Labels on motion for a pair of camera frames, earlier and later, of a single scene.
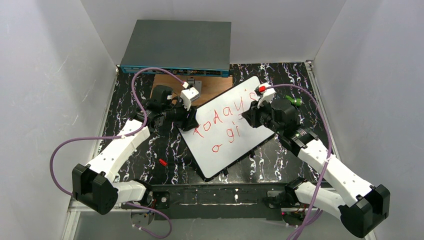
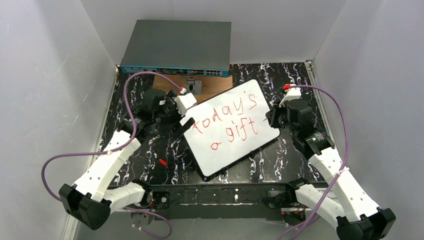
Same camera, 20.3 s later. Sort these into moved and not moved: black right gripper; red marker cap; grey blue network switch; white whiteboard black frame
Moved: black right gripper
Not moved: red marker cap; grey blue network switch; white whiteboard black frame
